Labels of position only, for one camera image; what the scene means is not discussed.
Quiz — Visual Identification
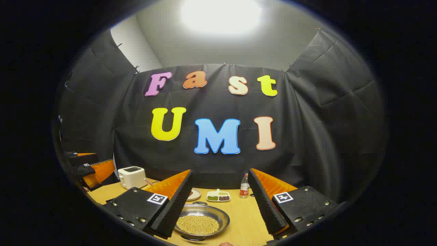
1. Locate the steel pot with black handles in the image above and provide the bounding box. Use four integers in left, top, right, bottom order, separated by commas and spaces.
174, 202, 231, 242

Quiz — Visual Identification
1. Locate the white toaster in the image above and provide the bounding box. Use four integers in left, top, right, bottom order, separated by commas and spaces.
118, 166, 148, 190

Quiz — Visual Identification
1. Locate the black backdrop cloth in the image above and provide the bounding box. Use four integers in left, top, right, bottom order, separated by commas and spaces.
55, 27, 388, 205

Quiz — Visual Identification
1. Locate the clear water bottle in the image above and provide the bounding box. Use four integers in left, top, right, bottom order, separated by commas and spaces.
239, 173, 250, 199

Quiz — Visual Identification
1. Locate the white divided dish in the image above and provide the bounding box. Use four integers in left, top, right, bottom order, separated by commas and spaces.
206, 189, 231, 202

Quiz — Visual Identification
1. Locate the ceiling light panel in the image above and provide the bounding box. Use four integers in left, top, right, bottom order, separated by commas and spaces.
180, 0, 263, 35

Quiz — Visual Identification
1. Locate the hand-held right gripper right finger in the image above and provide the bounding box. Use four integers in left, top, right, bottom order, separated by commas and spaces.
248, 168, 340, 240

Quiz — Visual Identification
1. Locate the pile of yellow soybeans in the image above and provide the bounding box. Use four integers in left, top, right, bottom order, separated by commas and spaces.
185, 215, 220, 235

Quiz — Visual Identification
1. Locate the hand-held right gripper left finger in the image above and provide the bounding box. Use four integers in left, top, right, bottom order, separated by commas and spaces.
102, 169, 193, 240

